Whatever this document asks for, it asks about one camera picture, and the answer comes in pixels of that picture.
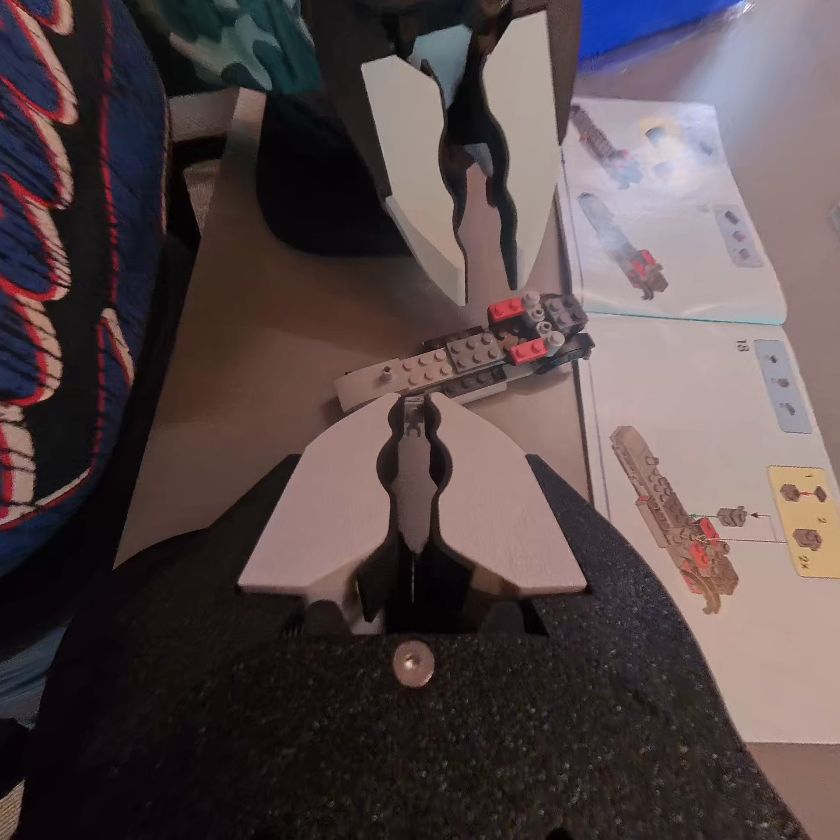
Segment person's left forearm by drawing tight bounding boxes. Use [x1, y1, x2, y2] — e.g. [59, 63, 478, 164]
[157, 0, 322, 96]

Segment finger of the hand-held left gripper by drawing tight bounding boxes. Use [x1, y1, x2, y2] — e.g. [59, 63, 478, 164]
[469, 8, 565, 293]
[360, 54, 472, 308]

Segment grey red toy brick model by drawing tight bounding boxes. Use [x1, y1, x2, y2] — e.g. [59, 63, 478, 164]
[333, 292, 597, 414]

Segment large blue plastic bin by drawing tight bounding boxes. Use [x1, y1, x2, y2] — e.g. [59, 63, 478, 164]
[577, 0, 749, 63]

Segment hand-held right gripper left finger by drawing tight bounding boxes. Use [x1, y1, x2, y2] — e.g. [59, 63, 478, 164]
[236, 392, 403, 624]

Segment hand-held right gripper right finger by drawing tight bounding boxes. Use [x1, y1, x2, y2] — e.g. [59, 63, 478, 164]
[427, 392, 588, 621]

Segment open instruction booklet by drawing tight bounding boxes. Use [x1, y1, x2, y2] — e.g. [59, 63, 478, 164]
[556, 97, 831, 746]

